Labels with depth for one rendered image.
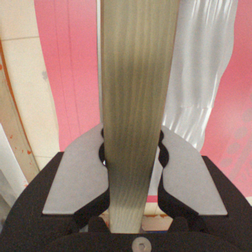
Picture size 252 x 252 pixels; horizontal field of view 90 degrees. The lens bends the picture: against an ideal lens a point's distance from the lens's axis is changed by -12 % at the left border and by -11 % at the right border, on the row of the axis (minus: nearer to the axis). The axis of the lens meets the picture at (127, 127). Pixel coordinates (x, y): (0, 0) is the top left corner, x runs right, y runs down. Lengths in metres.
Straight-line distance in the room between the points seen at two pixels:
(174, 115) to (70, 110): 0.13
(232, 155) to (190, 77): 0.16
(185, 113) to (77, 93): 0.13
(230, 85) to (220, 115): 0.04
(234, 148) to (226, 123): 0.05
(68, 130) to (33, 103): 0.06
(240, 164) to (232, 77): 0.16
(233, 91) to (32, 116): 0.26
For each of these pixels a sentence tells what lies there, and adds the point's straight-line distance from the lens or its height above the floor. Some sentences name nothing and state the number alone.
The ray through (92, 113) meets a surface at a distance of 0.18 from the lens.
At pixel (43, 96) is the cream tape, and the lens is 0.20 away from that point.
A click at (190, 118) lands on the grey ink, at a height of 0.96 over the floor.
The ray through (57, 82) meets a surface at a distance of 0.18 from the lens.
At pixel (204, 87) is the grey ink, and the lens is 0.18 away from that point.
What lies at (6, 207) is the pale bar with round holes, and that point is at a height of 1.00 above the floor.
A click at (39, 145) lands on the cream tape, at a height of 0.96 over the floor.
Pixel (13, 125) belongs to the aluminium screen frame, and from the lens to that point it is 0.22.
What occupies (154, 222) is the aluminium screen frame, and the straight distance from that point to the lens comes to 0.35.
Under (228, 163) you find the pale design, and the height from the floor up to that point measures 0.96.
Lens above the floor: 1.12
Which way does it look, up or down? 60 degrees down
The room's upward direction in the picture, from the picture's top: 180 degrees clockwise
